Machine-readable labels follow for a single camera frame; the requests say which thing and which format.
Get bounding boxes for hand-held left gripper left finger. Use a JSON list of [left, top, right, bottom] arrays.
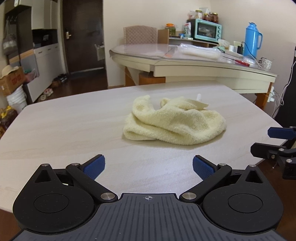
[[31, 154, 118, 202]]

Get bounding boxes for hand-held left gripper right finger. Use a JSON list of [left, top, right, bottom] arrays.
[[179, 155, 266, 203]]

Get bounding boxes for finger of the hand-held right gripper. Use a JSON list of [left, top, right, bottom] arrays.
[[250, 142, 296, 163], [268, 126, 296, 140]]

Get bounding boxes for pale yellow towel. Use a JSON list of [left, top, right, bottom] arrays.
[[123, 95, 227, 146]]

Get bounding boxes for black appliance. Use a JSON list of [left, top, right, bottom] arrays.
[[275, 46, 296, 127]]

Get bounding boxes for patterned white mug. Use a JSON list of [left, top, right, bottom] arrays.
[[260, 57, 273, 70]]

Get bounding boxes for light slippers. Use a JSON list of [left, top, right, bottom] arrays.
[[38, 88, 54, 101]]

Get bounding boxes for dark shoes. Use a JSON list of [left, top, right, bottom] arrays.
[[52, 74, 69, 88]]

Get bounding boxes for blue thermos jug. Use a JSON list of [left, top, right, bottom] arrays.
[[245, 22, 263, 59]]

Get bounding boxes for cream dining table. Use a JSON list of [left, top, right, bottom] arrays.
[[109, 43, 277, 94]]

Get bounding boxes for white plastic bucket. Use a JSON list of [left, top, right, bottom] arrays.
[[6, 87, 28, 112]]

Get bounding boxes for clear plastic package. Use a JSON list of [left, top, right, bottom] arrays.
[[178, 44, 223, 60]]

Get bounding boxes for cardboard box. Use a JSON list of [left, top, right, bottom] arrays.
[[0, 67, 26, 97]]

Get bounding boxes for grey and brown cabinet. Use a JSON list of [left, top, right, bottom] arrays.
[[5, 0, 62, 103]]

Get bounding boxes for teal toaster oven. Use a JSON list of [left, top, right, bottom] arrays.
[[194, 19, 223, 42]]

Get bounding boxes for wooden desktop shelf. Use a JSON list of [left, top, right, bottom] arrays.
[[169, 36, 220, 48]]

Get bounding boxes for dark brown door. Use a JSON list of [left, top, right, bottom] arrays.
[[62, 0, 107, 75]]

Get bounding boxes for straw hat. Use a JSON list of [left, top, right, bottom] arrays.
[[1, 65, 19, 78]]

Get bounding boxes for brown wooden board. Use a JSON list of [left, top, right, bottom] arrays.
[[158, 29, 170, 43]]

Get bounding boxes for grey hanging bag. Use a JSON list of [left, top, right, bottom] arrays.
[[2, 20, 19, 55]]

